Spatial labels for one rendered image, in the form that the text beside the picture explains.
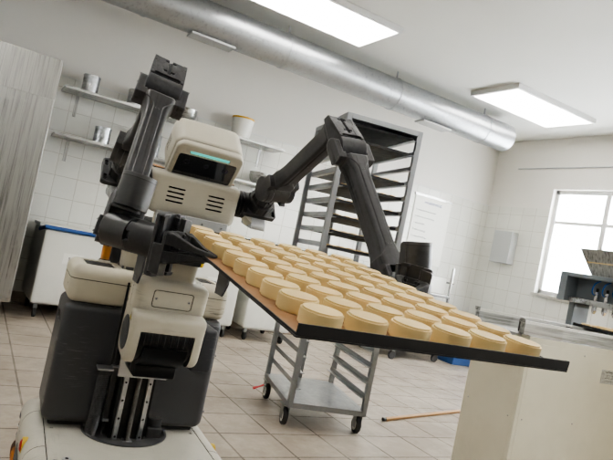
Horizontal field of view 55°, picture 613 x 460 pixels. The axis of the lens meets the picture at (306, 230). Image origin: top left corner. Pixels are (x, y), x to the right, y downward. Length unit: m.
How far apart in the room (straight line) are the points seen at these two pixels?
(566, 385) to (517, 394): 0.27
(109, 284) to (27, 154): 2.98
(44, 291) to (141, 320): 3.52
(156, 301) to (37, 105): 3.33
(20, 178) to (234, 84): 2.51
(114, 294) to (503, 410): 1.72
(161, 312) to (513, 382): 1.60
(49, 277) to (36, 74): 1.61
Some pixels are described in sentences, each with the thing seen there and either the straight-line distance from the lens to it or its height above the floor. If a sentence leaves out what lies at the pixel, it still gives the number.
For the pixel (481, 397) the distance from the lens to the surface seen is 2.91.
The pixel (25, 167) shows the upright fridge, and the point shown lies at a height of 1.17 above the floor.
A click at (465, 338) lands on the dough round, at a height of 0.95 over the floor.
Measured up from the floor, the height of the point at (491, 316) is 0.87.
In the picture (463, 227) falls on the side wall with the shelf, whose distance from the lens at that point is 8.18.
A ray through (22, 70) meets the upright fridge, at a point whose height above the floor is 1.88.
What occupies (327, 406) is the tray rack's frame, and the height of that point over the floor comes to 0.15.
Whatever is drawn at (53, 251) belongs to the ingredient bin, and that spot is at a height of 0.56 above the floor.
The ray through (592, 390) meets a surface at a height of 0.64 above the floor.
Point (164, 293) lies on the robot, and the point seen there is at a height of 0.79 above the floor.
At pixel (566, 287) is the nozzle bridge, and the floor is 1.09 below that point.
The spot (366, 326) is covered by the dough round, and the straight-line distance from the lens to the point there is 0.65.
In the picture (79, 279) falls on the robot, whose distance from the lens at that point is 2.02.
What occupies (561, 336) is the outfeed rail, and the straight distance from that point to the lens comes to 2.86.
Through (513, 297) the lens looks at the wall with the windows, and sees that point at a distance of 7.95.
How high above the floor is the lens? 1.01
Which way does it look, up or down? 2 degrees up
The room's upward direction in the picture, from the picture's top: 12 degrees clockwise
